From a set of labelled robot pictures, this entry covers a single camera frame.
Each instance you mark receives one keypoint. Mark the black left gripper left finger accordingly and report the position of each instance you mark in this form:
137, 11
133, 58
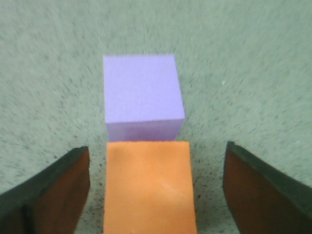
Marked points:
50, 202

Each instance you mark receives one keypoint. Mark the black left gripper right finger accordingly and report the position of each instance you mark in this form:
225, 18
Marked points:
262, 199

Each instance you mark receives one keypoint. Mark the orange foam cube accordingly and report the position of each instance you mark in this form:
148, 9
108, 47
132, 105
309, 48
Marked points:
149, 188

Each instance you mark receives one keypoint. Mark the purple foam cube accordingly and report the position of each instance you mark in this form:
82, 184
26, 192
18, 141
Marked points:
142, 98

